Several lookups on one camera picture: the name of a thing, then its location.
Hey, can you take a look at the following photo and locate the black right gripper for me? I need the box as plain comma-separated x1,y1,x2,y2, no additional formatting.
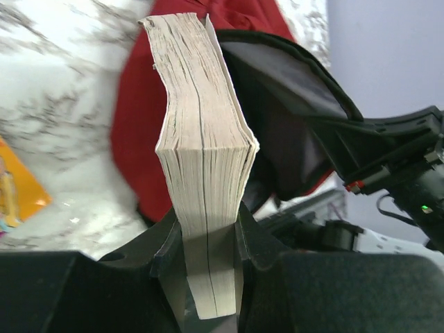
307,106,443,194

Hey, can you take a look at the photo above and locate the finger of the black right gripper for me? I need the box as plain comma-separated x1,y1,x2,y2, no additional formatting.
216,29,363,200

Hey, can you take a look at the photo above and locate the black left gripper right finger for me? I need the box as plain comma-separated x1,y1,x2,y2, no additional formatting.
235,205,443,332

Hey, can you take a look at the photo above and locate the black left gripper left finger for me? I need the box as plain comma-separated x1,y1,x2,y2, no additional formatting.
1,211,184,332

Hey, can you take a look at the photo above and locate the red backpack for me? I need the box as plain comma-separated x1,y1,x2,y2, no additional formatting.
110,0,293,226

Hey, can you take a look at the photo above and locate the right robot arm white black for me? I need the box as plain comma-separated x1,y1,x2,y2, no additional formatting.
216,30,443,251

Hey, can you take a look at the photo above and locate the orange yellow book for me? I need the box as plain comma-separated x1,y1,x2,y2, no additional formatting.
1,139,52,235

